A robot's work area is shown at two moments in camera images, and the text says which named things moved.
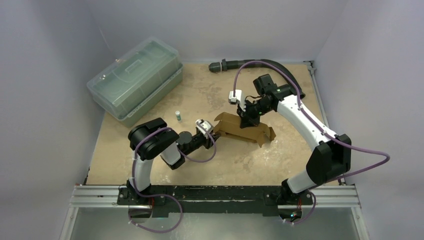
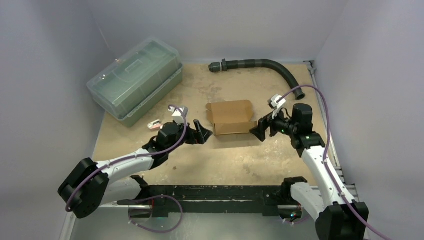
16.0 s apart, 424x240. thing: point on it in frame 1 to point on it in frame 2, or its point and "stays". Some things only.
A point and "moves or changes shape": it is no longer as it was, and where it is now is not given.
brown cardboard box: (229, 126) moves or changes shape
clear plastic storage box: (126, 88) stays
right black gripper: (247, 112) to (267, 124)
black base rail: (163, 199) stays
